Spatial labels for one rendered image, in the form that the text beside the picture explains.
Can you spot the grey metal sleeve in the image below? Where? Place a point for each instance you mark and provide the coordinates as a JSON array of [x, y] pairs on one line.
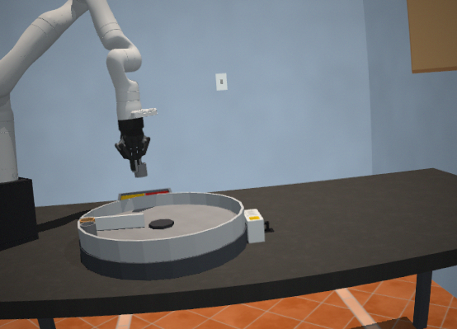
[[142, 170], [89, 227]]

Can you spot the white round turntable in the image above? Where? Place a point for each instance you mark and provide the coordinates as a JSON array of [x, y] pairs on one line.
[[194, 215]]

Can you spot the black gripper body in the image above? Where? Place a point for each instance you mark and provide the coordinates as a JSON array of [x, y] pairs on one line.
[[125, 127]]

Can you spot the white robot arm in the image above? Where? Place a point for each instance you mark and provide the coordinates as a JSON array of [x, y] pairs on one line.
[[123, 58]]

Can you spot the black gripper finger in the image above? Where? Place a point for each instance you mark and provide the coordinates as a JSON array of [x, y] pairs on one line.
[[145, 144], [126, 154]]

